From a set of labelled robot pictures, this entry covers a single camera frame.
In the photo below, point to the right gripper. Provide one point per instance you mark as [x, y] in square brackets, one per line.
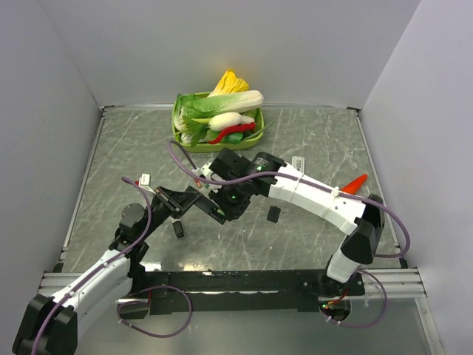
[232, 211]

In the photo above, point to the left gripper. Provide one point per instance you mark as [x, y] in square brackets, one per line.
[175, 201]

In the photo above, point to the black battery cover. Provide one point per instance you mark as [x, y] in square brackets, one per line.
[273, 214]

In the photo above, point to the white battery cover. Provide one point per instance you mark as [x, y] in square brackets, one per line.
[298, 163]

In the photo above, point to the black remote control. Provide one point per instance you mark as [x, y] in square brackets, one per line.
[210, 208]

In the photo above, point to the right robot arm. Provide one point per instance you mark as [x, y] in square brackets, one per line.
[267, 175]

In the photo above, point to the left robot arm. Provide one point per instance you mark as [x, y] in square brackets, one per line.
[52, 325]

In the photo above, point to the green plastic tray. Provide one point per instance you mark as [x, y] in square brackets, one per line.
[236, 141]

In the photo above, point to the red chili pepper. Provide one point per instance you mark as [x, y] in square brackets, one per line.
[231, 130]

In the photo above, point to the green parsley sprig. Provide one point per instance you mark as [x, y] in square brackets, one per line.
[191, 130]

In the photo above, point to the white toy radish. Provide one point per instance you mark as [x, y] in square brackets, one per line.
[225, 120]

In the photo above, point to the long green napa cabbage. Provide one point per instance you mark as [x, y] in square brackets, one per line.
[207, 107]

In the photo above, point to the small green bok choy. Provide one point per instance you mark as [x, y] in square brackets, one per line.
[180, 114]

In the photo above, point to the black base bar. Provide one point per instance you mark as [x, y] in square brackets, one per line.
[168, 292]

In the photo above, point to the yellow toy cabbage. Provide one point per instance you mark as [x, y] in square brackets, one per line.
[229, 83]

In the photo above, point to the orange toy carrot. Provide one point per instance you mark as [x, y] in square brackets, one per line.
[354, 186]

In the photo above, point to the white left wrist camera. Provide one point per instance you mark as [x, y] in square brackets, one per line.
[144, 183]

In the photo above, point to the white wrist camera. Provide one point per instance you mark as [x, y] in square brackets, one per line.
[205, 173]
[144, 183]

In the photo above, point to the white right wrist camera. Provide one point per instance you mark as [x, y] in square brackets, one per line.
[205, 173]

